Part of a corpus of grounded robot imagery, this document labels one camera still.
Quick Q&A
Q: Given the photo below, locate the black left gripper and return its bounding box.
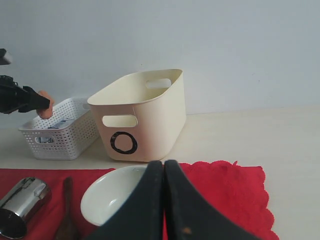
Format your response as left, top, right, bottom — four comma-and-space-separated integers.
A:
0, 75, 50, 114

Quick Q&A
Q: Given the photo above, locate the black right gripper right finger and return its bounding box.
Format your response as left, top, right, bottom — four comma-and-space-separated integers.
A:
163, 160, 258, 240

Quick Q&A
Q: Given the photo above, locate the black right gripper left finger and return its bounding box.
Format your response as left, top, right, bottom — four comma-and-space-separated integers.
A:
86, 161, 164, 240

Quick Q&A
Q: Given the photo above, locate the fried chicken nugget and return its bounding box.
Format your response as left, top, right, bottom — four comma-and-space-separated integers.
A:
35, 90, 55, 120

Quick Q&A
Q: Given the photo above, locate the blue white milk carton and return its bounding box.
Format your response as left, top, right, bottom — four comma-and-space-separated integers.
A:
35, 118, 74, 144

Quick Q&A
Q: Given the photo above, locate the white ceramic bowl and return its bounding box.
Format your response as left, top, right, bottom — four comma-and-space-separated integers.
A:
80, 165, 147, 227

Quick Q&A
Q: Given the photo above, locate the red scalloped table cloth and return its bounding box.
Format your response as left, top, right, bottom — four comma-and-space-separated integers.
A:
0, 160, 279, 240

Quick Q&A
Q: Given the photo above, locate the white perforated plastic basket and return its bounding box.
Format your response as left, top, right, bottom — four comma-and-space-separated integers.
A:
18, 97, 100, 160

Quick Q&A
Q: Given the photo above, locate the brown wooden spoon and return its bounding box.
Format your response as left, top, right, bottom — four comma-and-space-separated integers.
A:
54, 176, 81, 240

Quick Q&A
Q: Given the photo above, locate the shiny steel cup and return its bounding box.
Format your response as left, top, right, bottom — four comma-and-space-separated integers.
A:
0, 177, 52, 240

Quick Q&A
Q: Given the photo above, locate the cream plastic bin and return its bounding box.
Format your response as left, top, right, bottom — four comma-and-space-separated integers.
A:
87, 69, 186, 162

